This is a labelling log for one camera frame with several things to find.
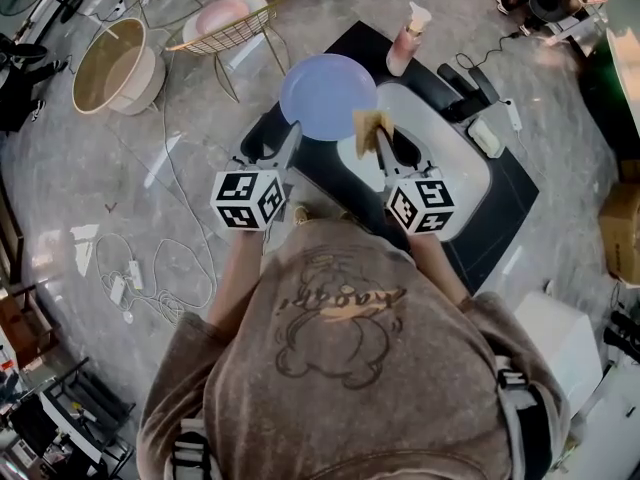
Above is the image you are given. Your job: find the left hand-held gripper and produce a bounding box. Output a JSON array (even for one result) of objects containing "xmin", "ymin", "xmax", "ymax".
[{"xmin": 209, "ymin": 116, "xmax": 305, "ymax": 233}]

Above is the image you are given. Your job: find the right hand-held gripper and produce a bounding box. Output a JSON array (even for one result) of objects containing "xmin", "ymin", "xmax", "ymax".
[{"xmin": 373, "ymin": 122, "xmax": 457, "ymax": 236}]

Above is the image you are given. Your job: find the yellow sponge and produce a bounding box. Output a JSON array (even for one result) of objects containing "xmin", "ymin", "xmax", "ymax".
[{"xmin": 352, "ymin": 109, "xmax": 396, "ymax": 162}]

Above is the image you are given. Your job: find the blue plate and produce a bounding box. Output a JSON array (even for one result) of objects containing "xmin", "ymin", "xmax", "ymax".
[{"xmin": 278, "ymin": 53, "xmax": 377, "ymax": 143}]

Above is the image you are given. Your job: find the person's left forearm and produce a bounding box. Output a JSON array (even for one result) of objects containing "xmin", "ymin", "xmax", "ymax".
[{"xmin": 207, "ymin": 227, "xmax": 271, "ymax": 329}]

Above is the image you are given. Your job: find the person's right forearm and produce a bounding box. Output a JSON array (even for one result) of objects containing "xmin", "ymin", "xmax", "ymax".
[{"xmin": 407, "ymin": 232, "xmax": 474, "ymax": 309}]

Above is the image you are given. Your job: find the white sink basin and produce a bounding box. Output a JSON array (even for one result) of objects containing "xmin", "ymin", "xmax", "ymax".
[{"xmin": 335, "ymin": 81, "xmax": 494, "ymax": 242}]

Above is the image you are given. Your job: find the soap bar on dish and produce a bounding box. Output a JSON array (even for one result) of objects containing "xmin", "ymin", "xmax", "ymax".
[{"xmin": 467, "ymin": 116, "xmax": 504, "ymax": 159}]

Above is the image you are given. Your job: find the black faucet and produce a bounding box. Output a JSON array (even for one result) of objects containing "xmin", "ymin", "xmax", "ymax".
[{"xmin": 437, "ymin": 62, "xmax": 501, "ymax": 123}]

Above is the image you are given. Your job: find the pink pump soap bottle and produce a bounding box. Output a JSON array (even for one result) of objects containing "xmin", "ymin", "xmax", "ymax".
[{"xmin": 386, "ymin": 1, "xmax": 432, "ymax": 77}]

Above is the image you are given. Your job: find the black sink cabinet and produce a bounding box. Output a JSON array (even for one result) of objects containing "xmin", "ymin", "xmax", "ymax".
[{"xmin": 234, "ymin": 20, "xmax": 541, "ymax": 295}]

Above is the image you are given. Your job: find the pink round cushion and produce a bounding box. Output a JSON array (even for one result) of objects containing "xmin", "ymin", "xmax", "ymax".
[{"xmin": 182, "ymin": 0, "xmax": 269, "ymax": 44}]

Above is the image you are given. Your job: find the beige round basin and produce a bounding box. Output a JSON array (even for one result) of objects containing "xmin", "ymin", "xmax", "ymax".
[{"xmin": 72, "ymin": 16, "xmax": 167, "ymax": 117}]

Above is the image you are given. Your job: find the green bathtub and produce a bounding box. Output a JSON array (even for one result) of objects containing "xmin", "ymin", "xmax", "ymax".
[{"xmin": 579, "ymin": 27, "xmax": 640, "ymax": 154}]

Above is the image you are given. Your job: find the flat cardboard box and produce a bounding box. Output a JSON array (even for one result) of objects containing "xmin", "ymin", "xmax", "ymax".
[{"xmin": 617, "ymin": 157, "xmax": 640, "ymax": 184}]

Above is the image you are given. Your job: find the large cardboard box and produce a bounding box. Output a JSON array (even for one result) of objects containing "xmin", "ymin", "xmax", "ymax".
[{"xmin": 598, "ymin": 181, "xmax": 640, "ymax": 285}]

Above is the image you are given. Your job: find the person's brown printed shirt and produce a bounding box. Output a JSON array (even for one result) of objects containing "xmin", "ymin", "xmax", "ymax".
[{"xmin": 135, "ymin": 217, "xmax": 574, "ymax": 480}]

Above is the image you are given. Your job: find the white box-shaped appliance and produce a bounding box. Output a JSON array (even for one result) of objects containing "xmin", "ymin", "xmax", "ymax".
[{"xmin": 514, "ymin": 290, "xmax": 604, "ymax": 414}]

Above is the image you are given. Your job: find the brown wooden stool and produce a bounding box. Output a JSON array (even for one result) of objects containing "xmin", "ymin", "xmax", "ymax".
[{"xmin": 0, "ymin": 282, "xmax": 56, "ymax": 369}]

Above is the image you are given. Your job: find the gold wire chair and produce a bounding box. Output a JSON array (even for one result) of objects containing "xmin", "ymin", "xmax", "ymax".
[{"xmin": 164, "ymin": 0, "xmax": 291, "ymax": 104}]

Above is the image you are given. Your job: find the grey harness strap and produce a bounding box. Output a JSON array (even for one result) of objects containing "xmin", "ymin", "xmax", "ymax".
[
  {"xmin": 172, "ymin": 417, "xmax": 216, "ymax": 480},
  {"xmin": 494, "ymin": 355, "xmax": 571, "ymax": 480}
]

